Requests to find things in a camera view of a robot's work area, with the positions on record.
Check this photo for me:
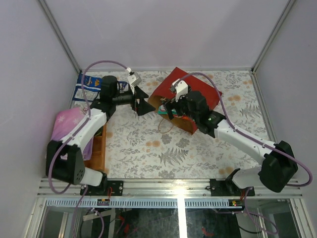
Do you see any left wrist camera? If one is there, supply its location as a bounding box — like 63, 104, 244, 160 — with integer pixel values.
127, 72, 142, 94

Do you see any blue chips bag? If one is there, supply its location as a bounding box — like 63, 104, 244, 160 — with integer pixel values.
72, 71, 129, 102

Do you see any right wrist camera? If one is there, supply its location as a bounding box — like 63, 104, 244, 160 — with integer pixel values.
170, 79, 189, 102

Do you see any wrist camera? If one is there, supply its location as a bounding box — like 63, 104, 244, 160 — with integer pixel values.
170, 79, 189, 102
127, 72, 142, 94

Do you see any purple cable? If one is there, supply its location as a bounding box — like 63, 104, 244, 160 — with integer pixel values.
47, 59, 132, 238
170, 72, 312, 235

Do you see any aluminium front rail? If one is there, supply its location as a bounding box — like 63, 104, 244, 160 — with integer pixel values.
37, 178, 303, 199

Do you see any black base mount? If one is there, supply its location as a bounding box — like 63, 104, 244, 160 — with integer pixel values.
210, 179, 247, 197
85, 180, 124, 197

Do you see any green Fox's candy bag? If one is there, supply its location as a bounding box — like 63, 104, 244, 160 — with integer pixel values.
158, 105, 177, 116

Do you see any floral table mat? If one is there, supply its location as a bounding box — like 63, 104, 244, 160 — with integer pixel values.
105, 70, 269, 179

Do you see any red paper bag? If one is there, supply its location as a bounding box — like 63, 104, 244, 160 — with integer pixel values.
148, 67, 226, 138

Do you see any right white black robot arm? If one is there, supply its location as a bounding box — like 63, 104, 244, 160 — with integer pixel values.
163, 91, 298, 196

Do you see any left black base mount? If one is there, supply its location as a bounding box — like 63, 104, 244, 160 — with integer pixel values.
85, 180, 124, 197

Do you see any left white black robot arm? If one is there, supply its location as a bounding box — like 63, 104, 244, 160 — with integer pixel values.
46, 72, 155, 196

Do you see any white slotted cable duct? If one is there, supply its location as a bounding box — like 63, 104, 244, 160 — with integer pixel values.
46, 198, 243, 209

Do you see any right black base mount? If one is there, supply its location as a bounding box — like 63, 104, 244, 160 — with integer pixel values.
210, 179, 247, 197

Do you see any pink folded cloth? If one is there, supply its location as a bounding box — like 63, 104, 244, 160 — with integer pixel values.
51, 107, 94, 161

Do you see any wooden organizer tray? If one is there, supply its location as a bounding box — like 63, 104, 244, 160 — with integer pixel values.
84, 124, 106, 172

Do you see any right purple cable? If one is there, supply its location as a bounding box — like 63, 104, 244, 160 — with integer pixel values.
170, 72, 312, 235

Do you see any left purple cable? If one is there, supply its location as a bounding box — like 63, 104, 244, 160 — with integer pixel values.
47, 59, 132, 238

